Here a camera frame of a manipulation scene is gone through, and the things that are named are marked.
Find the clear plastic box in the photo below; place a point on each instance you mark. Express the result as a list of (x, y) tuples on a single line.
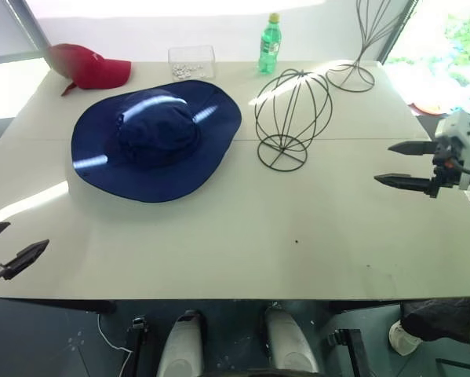
[(209, 59)]

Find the silver right robot leg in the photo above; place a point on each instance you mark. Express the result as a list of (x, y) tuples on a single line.
[(289, 341)]

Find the silver robot leg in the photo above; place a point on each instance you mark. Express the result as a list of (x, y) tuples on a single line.
[(181, 345), (289, 341)]

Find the silver left robot leg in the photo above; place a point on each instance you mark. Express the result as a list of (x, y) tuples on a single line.
[(181, 345)]

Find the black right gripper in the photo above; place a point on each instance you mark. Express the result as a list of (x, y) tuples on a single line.
[(441, 178)]

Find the green plastic bottle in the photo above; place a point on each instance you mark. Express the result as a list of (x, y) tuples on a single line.
[(268, 47)]

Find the black trouser leg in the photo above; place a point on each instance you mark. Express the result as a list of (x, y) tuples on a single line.
[(438, 318)]

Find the white shoe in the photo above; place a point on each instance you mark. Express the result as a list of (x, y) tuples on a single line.
[(403, 339)]

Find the blue wide-brim hat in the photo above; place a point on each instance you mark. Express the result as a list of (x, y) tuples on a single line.
[(160, 129)]

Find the white buttons heap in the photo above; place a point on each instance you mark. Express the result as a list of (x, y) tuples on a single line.
[(185, 70)]

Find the black metal frame post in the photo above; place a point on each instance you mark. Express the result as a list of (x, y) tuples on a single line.
[(137, 341), (350, 349)]

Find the red baseball cap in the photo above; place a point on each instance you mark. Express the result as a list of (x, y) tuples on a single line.
[(95, 70)]

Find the orange flat object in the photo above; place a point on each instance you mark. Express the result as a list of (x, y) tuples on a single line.
[(427, 108)]

